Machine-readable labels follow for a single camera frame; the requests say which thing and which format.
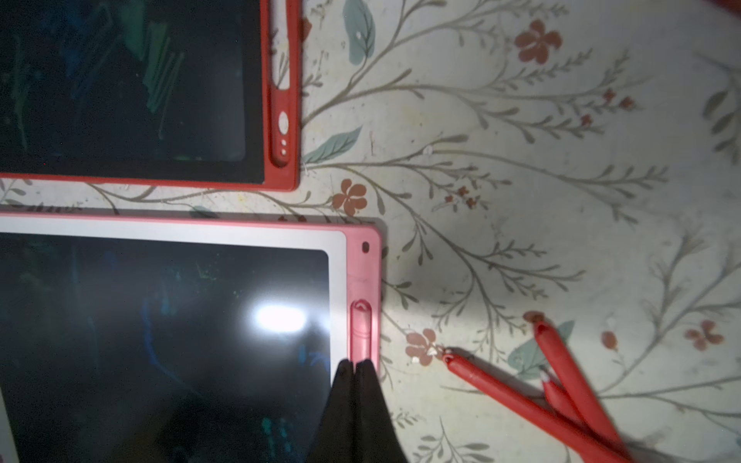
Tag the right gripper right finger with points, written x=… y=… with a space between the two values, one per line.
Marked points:
x=375 y=439

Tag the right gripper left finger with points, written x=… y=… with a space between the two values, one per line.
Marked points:
x=334 y=440

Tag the pink stylus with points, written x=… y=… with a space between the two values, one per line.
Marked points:
x=360 y=319

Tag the pink white writing tablet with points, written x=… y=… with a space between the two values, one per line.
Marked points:
x=165 y=340

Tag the red tablet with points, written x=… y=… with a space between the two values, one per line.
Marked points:
x=171 y=93

